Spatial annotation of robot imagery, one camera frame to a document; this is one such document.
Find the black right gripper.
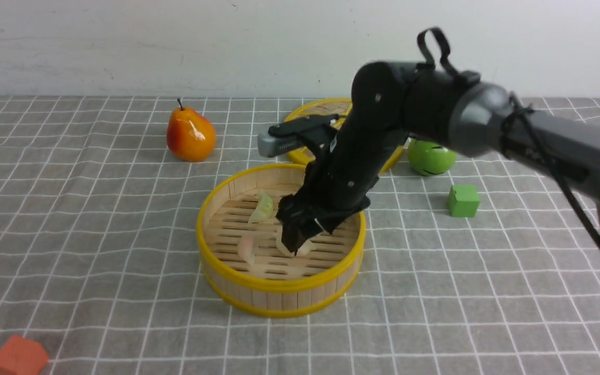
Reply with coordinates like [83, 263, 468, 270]
[277, 112, 408, 256]

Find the cream dumpling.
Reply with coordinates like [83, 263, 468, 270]
[274, 227, 295, 258]
[296, 240, 316, 257]

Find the pale green dumpling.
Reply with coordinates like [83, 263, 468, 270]
[248, 190, 274, 224]

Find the pale pink dumpling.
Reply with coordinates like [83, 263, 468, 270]
[236, 234, 259, 266]

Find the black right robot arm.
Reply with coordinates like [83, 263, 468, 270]
[268, 61, 600, 253]

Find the yellow-rimmed bamboo steamer tray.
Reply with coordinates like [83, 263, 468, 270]
[197, 164, 367, 318]

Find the yellow-rimmed bamboo steamer lid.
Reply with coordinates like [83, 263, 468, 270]
[285, 97, 404, 174]

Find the orange foam cube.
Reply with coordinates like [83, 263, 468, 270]
[0, 334, 48, 374]

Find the orange red toy pear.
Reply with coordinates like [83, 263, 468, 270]
[166, 98, 216, 163]

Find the grey checked tablecloth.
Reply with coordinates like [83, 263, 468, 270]
[0, 96, 600, 374]

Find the green toy watermelon ball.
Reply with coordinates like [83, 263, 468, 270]
[407, 139, 457, 176]

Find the green foam cube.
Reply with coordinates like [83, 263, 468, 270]
[447, 184, 480, 218]

